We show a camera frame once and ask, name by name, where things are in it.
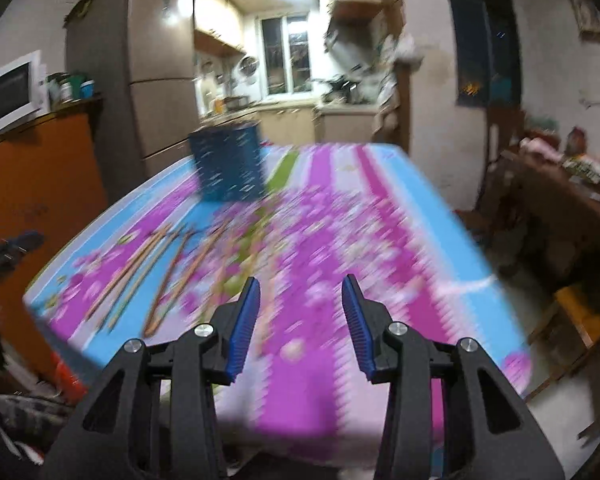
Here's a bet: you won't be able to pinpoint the beige kitchen base cabinets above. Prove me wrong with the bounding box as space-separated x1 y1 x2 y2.
201 101 378 145

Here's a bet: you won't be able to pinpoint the kitchen window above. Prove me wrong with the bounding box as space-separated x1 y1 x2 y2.
259 13 313 96

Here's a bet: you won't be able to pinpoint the orange wooden cabinet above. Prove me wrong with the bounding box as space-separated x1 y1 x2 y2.
0 99 107 378

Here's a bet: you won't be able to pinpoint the floral plastic tablecloth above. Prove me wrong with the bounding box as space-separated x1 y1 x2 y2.
23 144 531 467

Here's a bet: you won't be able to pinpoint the white microwave oven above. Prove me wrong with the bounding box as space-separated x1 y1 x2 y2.
0 50 50 134

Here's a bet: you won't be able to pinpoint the dark wooden side table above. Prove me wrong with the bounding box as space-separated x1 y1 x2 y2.
498 150 600 292

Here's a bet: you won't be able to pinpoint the blue perforated utensil holder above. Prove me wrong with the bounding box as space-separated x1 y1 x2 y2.
188 122 265 203

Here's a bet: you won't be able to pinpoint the grey refrigerator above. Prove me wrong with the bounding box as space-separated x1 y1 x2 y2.
65 0 200 202

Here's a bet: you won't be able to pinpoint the framed wall picture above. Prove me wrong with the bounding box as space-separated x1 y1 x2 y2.
570 0 600 37

